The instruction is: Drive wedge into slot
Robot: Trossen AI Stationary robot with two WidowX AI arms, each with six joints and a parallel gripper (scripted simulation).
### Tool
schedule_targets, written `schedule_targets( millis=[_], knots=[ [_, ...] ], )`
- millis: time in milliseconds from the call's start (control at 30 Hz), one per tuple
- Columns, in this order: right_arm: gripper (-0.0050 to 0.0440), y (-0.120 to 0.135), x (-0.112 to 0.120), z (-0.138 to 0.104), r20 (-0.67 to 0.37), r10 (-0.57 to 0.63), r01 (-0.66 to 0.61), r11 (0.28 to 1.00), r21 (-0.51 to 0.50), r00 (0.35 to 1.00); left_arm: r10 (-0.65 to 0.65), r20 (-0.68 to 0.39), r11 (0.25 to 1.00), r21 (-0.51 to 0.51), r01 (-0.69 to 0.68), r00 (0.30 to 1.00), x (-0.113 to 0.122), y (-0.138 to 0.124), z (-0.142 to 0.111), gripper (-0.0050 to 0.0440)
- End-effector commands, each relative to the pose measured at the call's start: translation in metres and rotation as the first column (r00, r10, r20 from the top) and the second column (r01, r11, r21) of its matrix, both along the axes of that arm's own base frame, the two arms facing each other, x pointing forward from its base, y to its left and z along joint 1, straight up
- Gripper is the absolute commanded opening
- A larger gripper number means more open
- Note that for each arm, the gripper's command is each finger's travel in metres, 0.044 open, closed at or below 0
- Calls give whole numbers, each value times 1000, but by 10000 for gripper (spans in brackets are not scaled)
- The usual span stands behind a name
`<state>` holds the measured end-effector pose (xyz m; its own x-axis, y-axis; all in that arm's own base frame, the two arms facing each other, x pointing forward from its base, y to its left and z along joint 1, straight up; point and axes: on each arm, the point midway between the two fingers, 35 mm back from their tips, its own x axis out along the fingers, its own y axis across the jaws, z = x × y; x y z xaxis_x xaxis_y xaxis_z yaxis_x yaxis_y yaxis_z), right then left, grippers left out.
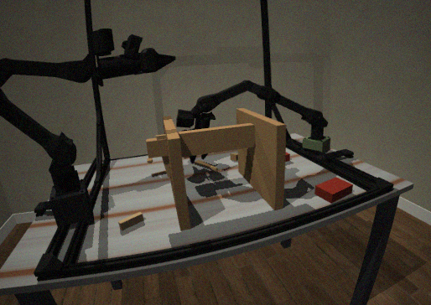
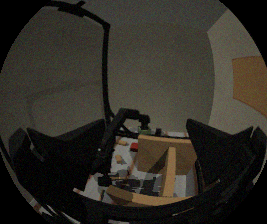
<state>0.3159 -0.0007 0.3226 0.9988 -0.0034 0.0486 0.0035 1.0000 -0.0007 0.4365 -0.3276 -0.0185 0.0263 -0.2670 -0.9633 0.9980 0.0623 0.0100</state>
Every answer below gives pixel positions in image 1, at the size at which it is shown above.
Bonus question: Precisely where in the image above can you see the brown wooden board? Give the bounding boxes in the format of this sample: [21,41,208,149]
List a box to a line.
[163,116,191,230]
[236,108,286,210]

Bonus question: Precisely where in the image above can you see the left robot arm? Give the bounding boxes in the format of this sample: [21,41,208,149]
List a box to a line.
[177,80,328,141]

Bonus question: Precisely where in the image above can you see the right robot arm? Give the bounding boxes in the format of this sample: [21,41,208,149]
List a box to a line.
[0,28,143,196]

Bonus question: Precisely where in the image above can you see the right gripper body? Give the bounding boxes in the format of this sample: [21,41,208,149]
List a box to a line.
[116,48,156,77]

